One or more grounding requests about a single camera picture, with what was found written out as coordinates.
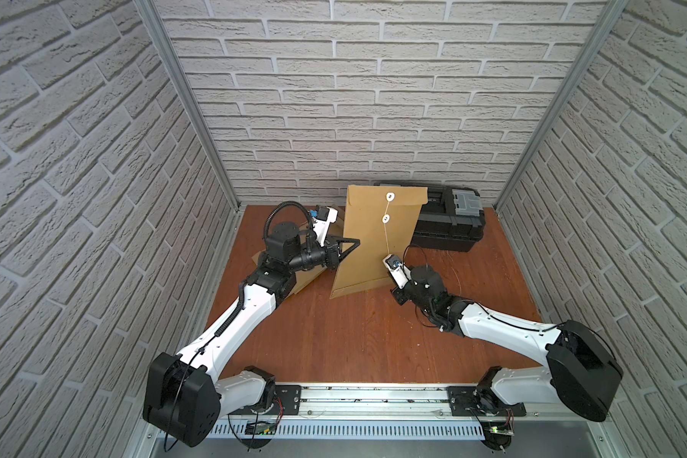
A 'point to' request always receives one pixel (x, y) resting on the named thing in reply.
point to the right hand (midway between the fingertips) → (394, 271)
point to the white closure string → (386, 218)
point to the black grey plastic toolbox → (452, 218)
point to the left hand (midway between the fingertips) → (362, 240)
